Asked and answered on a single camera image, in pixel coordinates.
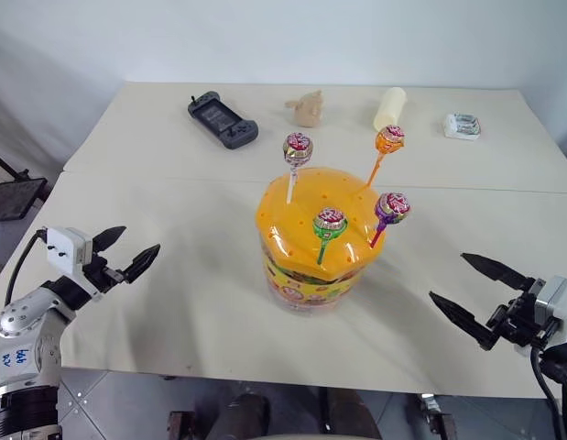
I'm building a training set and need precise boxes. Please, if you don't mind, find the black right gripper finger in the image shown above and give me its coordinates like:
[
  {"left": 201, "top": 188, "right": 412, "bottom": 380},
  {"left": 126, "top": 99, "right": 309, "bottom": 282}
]
[
  {"left": 428, "top": 291, "right": 500, "bottom": 352},
  {"left": 460, "top": 252, "right": 537, "bottom": 292}
]

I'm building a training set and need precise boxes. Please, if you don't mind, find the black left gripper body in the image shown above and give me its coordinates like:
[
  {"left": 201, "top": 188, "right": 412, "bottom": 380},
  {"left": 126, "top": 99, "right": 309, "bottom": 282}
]
[{"left": 77, "top": 249, "right": 128, "bottom": 297}]

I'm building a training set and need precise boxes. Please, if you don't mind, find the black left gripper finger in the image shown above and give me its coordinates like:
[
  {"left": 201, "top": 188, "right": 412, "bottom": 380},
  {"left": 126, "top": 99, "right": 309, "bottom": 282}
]
[
  {"left": 122, "top": 243, "right": 162, "bottom": 284},
  {"left": 91, "top": 225, "right": 128, "bottom": 253}
]

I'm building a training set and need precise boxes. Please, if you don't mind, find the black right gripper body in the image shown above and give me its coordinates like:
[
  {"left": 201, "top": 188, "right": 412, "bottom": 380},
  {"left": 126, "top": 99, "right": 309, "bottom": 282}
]
[{"left": 486, "top": 292, "right": 563, "bottom": 355}]

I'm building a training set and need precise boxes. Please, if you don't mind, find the purple lollipop with red stick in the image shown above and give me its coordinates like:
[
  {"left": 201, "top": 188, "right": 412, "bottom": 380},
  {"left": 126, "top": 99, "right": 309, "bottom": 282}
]
[{"left": 369, "top": 192, "right": 413, "bottom": 250}]

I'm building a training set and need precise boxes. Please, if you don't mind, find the green lollipop with green stick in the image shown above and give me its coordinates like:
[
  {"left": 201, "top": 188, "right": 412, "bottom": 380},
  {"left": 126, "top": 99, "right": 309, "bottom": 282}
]
[{"left": 311, "top": 206, "right": 349, "bottom": 267}]

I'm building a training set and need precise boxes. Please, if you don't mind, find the lollipop tub with orange lid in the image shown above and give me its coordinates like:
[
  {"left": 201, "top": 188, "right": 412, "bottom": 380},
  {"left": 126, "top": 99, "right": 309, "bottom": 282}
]
[{"left": 255, "top": 165, "right": 390, "bottom": 315}]

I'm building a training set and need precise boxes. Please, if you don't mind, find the orange lollipop with orange stick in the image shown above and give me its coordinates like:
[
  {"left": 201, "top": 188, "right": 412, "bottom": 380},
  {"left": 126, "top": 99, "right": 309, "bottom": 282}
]
[{"left": 363, "top": 124, "right": 408, "bottom": 188}]

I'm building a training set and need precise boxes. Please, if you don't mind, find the pink lollipop with white stick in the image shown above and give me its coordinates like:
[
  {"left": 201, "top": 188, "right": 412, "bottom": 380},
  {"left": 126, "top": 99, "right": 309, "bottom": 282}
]
[{"left": 281, "top": 131, "right": 315, "bottom": 205}]

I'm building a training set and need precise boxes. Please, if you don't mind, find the dark table leg caster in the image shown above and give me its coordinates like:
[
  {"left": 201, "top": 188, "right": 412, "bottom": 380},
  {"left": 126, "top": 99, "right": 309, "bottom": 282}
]
[{"left": 419, "top": 392, "right": 459, "bottom": 440}]

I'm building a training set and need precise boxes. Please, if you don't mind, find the black metal stand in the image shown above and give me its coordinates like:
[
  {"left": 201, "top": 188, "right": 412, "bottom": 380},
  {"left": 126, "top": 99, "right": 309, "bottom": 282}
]
[{"left": 0, "top": 148, "right": 49, "bottom": 225}]

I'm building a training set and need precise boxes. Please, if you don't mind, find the small white box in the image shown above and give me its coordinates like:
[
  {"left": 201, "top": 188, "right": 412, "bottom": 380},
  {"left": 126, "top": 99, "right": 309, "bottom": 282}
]
[{"left": 442, "top": 112, "right": 482, "bottom": 141}]

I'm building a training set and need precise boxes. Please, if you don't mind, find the dark grey game controller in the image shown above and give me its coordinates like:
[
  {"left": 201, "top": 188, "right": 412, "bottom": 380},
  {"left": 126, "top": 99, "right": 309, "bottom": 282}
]
[{"left": 187, "top": 90, "right": 260, "bottom": 150}]

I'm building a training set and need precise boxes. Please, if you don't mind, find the cream cylinder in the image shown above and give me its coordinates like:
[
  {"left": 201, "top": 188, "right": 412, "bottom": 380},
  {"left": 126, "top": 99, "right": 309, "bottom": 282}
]
[{"left": 372, "top": 86, "right": 408, "bottom": 131}]

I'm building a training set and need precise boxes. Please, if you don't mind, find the beige animal figurine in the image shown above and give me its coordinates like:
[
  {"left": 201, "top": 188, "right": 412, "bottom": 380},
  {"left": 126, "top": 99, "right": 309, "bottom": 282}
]
[{"left": 283, "top": 89, "right": 326, "bottom": 128}]

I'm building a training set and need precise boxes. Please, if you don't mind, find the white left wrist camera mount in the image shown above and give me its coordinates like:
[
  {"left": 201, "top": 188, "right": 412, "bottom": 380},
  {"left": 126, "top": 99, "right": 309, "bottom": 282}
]
[{"left": 45, "top": 225, "right": 94, "bottom": 279}]

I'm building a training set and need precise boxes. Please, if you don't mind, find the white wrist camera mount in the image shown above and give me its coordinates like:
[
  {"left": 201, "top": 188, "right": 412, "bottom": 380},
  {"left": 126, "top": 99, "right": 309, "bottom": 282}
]
[
  {"left": 514, "top": 274, "right": 567, "bottom": 359},
  {"left": 45, "top": 225, "right": 94, "bottom": 279}
]

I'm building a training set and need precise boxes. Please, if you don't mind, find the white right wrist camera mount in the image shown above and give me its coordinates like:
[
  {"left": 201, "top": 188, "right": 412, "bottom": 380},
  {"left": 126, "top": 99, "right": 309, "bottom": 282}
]
[{"left": 514, "top": 274, "right": 567, "bottom": 359}]

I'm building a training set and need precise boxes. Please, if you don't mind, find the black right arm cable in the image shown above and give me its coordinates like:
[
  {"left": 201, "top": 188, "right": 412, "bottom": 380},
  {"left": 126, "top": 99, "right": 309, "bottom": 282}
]
[{"left": 529, "top": 346, "right": 567, "bottom": 440}]

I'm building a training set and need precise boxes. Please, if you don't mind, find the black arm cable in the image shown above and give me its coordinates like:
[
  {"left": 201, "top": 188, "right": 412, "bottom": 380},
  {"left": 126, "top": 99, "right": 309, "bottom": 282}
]
[
  {"left": 529, "top": 346, "right": 567, "bottom": 440},
  {"left": 4, "top": 228, "right": 49, "bottom": 307}
]

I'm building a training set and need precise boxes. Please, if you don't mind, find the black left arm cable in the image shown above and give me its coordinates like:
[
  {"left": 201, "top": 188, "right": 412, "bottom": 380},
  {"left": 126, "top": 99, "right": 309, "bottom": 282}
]
[{"left": 4, "top": 228, "right": 49, "bottom": 307}]

